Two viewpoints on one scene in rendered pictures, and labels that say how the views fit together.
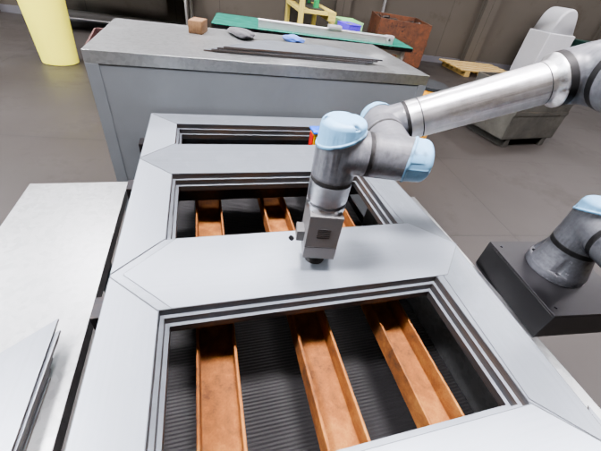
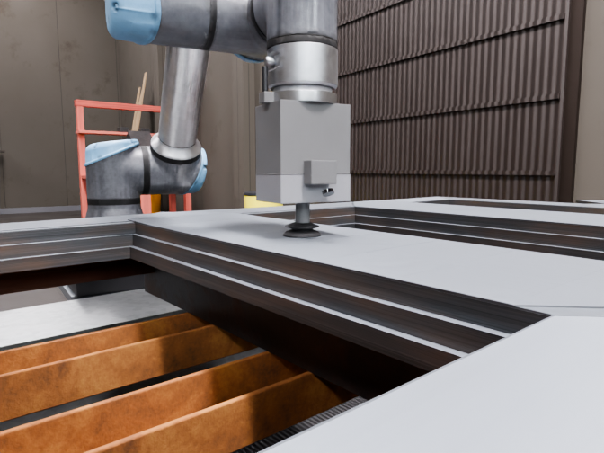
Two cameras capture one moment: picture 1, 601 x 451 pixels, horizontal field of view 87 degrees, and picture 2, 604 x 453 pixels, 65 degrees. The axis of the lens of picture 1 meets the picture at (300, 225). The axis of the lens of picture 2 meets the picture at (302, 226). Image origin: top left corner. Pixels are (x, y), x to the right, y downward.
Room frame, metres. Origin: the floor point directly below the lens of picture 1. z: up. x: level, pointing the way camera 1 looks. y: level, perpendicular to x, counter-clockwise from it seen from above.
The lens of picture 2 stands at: (0.67, 0.45, 0.94)
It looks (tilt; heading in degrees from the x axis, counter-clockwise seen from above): 7 degrees down; 250
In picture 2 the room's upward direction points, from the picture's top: straight up
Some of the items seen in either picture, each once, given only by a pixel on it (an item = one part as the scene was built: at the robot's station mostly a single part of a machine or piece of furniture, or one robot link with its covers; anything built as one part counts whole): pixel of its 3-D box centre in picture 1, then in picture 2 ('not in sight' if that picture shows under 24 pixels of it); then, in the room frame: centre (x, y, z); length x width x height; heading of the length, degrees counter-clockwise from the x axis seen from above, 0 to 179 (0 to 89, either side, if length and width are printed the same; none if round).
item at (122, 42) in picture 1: (266, 51); not in sight; (1.56, 0.27, 1.03); 1.30 x 0.60 x 0.04; 110
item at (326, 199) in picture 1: (328, 188); (299, 73); (0.50, -0.04, 1.04); 0.08 x 0.08 x 0.05
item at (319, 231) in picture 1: (315, 221); (305, 147); (0.50, -0.03, 0.96); 0.10 x 0.09 x 0.16; 98
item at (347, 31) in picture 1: (308, 56); not in sight; (4.66, 0.25, 0.42); 2.42 x 0.93 x 0.85; 104
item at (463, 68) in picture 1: (475, 69); not in sight; (7.93, -3.23, 0.06); 1.39 x 0.96 x 0.13; 104
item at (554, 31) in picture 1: (545, 45); not in sight; (8.47, -4.69, 0.68); 0.76 x 0.62 x 1.36; 104
